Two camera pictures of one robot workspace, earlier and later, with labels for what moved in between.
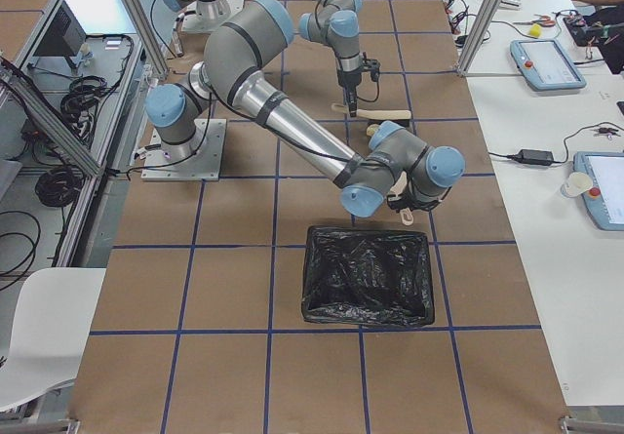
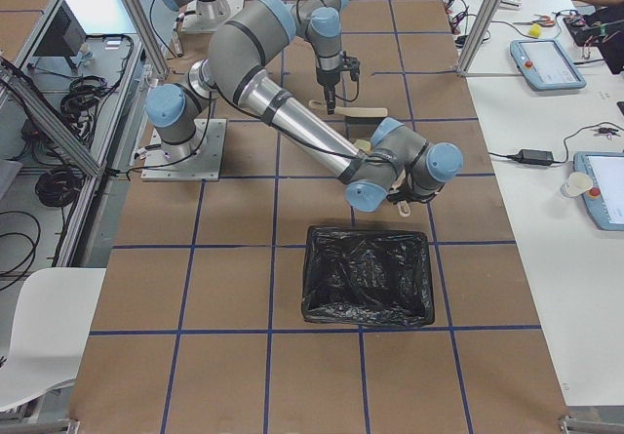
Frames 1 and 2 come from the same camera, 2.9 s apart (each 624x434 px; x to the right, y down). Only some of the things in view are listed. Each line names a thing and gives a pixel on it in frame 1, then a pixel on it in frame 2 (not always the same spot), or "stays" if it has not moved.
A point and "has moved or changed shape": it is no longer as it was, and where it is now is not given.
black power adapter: (532, 157) stays
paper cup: (577, 183) stays
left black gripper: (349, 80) to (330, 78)
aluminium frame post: (485, 19) stays
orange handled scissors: (544, 20) stays
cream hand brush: (376, 116) has moved or changed shape
